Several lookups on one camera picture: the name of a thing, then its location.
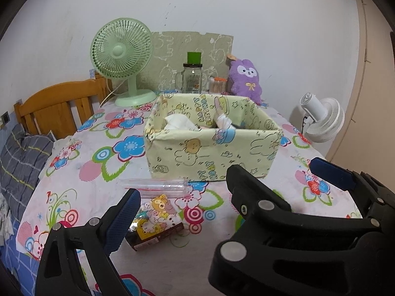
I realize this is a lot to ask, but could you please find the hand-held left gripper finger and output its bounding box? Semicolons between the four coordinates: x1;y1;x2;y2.
35;188;142;296

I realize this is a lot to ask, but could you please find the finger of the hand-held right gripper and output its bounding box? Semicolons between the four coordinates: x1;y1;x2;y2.
209;164;371;296
310;157;395;232

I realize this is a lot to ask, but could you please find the yellow printed fabric storage box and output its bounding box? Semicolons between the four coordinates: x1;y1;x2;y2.
144;93;284;182

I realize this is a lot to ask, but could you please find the pink and white sock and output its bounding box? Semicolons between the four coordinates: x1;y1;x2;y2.
213;96;233;129

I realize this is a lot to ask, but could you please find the white fluffy cloth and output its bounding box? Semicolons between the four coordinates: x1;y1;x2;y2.
164;114;199;130

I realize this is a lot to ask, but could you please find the cartoon printed packet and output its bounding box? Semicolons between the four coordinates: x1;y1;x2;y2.
126;194;183;252

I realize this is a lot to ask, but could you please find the clear plastic tube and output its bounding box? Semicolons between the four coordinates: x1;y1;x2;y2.
119;177;189;197

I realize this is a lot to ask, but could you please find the white standing fan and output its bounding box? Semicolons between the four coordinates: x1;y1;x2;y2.
300;92;345;143

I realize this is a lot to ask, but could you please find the floral tablecloth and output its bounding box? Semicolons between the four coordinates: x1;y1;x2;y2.
15;89;371;296

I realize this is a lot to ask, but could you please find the beige cabinet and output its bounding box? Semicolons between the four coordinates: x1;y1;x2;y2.
325;0;395;192

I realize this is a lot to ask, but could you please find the purple plush bunny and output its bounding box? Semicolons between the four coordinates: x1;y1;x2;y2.
227;55;263;105

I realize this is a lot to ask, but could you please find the cotton swab container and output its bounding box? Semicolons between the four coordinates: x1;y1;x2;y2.
209;76;228;93

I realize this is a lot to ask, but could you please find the grey plaid pillow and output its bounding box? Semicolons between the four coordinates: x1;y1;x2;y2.
0;125;55;219

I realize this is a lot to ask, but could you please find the blue bed sheet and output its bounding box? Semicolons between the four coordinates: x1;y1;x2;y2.
0;242;42;296

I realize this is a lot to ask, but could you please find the white crumpled cloth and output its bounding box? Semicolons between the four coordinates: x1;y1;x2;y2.
0;196;13;245

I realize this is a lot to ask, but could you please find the wooden bed headboard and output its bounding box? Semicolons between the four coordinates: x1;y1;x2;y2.
14;73;113;136

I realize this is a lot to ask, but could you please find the glass jar mug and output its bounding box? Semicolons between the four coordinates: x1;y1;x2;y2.
175;63;206;94

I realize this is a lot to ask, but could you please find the green desk fan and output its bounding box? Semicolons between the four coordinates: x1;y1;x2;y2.
90;18;157;108

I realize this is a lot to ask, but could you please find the green printed cardboard sheet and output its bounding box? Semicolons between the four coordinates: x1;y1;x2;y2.
151;31;233;94

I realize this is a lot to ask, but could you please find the white fan cable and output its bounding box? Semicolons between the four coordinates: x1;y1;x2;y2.
100;78;121;107

